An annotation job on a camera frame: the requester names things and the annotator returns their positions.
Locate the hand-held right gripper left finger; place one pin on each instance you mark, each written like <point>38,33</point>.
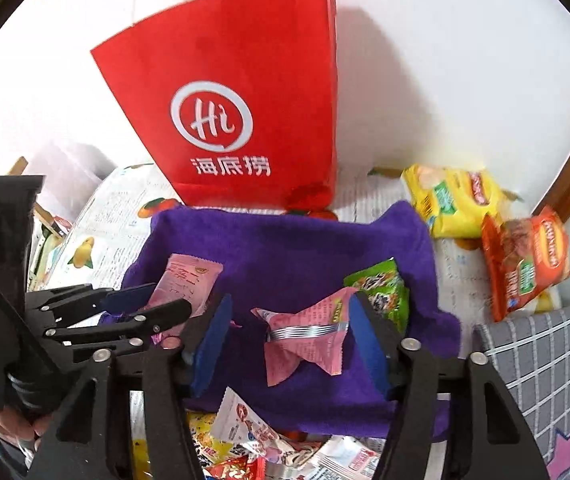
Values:
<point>212,340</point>

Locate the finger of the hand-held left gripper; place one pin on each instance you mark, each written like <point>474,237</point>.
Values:
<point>120,300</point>
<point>165,312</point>

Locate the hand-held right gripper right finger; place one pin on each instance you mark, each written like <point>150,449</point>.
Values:
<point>367,345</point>

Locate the pink wrapper red print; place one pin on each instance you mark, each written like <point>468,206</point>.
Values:
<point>185,280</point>

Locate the green snack wrapper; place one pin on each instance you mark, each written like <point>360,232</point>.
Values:
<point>380,285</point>

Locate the pink snack wrapper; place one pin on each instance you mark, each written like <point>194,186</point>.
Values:
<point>310,320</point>

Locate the pile of snack packets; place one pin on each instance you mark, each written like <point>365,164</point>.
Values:
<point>245,440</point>

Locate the person's left hand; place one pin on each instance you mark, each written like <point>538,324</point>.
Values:
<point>20,427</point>

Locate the fruit print tablecloth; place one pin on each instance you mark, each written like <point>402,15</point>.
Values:
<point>115,210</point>

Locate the purple towel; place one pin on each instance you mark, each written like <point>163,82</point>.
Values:
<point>290,255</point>

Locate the white plastic bag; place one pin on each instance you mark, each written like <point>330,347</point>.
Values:
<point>70,165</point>

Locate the yellow chip bag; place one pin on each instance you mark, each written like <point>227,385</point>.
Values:
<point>445,200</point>

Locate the grey checked cloth pink star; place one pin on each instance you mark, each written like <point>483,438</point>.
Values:
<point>540,360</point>

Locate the orange chip bag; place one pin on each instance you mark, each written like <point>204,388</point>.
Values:
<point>525,260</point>

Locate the red paper bag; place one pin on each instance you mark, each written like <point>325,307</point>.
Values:
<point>245,60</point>

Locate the wooden furniture frame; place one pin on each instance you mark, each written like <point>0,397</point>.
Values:
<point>19,166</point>

